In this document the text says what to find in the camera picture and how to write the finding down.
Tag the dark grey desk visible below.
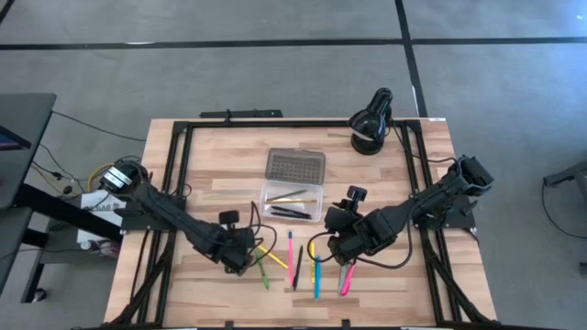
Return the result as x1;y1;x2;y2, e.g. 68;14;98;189
0;93;58;294

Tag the black cable along frame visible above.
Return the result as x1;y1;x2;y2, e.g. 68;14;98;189
388;117;459;165

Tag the slim black pen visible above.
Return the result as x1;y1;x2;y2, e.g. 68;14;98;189
269;210;313;221
270;205;314;217

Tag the pink pencil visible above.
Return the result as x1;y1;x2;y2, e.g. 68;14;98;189
287;229;295;286

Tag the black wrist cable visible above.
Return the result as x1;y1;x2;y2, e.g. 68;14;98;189
305;228;415;271
249;200;279;263

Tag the smoky studded box lid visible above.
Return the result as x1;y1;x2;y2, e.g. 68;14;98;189
264;147;327;186

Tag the black floor cable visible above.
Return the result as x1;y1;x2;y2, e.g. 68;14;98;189
50;109;148;143

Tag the black aluminium table frame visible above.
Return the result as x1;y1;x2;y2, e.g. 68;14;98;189
82;118;499;330

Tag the yellow cable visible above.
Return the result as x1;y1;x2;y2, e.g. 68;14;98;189
86;160;116;192

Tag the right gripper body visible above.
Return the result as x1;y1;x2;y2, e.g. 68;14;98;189
323;184;384;270

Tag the black mounting bar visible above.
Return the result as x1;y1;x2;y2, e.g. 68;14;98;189
198;108;284;120

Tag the black desk lamp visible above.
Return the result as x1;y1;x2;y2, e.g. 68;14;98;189
347;87;394;156

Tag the brown pencil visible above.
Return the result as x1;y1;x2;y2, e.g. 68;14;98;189
267;188;309;203

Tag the clear plastic supply box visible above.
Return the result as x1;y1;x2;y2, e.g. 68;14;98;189
259;180;324;224

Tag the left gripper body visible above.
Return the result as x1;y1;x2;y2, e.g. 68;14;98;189
215;209;256;277

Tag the white printed paper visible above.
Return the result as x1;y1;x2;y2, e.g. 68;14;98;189
75;189;128;244

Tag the laptop screen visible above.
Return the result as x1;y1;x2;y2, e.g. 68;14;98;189
0;125;33;153

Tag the black desk support beam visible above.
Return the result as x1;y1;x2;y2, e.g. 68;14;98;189
13;182;124;244

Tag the green pen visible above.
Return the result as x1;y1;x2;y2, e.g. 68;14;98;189
254;248;271;292

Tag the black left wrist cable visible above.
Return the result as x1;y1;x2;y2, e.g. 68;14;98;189
249;200;279;263

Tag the black marker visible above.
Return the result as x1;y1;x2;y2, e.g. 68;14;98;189
292;245;305;292

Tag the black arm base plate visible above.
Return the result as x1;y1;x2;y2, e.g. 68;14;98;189
114;194;187;233
409;192;477;230

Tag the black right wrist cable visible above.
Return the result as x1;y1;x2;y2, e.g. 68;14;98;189
305;228;415;271

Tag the pink highlighter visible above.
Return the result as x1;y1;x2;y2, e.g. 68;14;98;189
341;263;358;298

